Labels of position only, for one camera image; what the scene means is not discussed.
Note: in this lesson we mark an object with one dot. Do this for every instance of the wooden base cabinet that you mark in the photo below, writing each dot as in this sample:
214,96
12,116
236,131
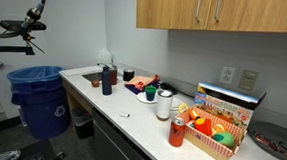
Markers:
77,97

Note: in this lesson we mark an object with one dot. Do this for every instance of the orange towel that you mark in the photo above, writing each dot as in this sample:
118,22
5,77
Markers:
142,80

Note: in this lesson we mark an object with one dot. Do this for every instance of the red cloth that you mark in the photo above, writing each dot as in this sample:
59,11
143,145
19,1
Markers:
151,81

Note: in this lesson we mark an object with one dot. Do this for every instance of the navy blue cloth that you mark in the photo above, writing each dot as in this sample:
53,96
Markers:
136,89

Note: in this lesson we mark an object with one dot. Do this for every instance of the green and blue cup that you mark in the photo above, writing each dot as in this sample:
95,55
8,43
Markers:
150,93

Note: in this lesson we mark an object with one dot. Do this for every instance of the black cup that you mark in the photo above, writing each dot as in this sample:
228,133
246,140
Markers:
128,75

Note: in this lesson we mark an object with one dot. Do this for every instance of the white paper plate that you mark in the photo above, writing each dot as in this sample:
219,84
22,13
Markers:
141,97

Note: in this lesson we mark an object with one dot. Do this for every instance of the black handheld device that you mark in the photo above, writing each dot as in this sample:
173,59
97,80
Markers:
168,87

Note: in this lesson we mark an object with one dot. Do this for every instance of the dark red tumbler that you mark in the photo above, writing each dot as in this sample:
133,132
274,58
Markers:
114,76

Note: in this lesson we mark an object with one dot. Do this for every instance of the white tumbler brown base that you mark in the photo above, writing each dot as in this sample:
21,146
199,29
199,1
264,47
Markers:
164,106

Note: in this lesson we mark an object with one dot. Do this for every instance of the navy water bottle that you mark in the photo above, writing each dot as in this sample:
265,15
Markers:
107,82

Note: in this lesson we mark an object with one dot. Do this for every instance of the white marker black cap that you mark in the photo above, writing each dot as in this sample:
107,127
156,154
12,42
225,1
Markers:
124,115

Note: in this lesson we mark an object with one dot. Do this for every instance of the steel faucet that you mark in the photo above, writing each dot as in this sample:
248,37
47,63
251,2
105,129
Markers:
104,65

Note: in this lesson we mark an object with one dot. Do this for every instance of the translucent plastic jug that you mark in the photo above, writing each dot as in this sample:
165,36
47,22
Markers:
105,56

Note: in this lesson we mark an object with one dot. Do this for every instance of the yellow toy slice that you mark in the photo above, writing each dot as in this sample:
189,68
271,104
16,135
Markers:
183,108

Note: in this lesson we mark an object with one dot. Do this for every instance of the small brown cup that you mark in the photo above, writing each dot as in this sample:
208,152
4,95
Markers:
95,83

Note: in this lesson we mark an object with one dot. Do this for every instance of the steel sink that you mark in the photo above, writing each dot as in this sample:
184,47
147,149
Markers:
93,76

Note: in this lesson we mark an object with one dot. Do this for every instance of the orange yellow toy fruit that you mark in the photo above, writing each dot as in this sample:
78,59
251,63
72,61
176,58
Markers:
194,115

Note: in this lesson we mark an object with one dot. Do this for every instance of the red soda can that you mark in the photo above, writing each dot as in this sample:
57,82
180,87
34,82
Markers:
177,133

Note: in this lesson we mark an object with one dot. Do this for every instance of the stainless dishwasher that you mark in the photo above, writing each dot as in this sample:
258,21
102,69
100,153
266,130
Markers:
112,145

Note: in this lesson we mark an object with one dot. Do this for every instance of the red toy fries box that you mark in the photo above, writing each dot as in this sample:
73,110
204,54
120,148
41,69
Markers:
203,126

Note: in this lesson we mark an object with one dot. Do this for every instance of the small black waste bin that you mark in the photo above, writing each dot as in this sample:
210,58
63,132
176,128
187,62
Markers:
82,124

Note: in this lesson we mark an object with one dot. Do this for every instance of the blue play food box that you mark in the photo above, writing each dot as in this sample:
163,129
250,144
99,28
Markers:
228,107

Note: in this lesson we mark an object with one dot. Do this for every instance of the orange toy slice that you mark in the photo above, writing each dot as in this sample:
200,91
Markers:
219,128

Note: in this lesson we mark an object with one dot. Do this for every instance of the checkered cardboard basket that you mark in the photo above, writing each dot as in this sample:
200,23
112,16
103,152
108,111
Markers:
209,145

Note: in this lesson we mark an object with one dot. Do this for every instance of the green toy ball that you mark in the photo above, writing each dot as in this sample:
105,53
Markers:
224,139

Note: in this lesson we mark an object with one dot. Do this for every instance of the blue recycling bin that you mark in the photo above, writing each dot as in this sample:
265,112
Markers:
41,110

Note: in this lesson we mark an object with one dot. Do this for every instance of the blue bin liner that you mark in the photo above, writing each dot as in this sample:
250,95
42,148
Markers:
33,74

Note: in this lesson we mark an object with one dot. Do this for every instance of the dark round tray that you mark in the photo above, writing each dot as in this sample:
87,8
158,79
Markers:
273,144

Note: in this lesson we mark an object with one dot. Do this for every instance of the grey plastic bag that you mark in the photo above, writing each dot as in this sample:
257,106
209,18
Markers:
5,155

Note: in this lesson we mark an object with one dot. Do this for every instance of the white wall outlet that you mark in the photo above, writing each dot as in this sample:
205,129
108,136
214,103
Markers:
227,75

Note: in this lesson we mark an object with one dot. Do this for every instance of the black stereo camera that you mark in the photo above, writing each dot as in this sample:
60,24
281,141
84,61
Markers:
10,25

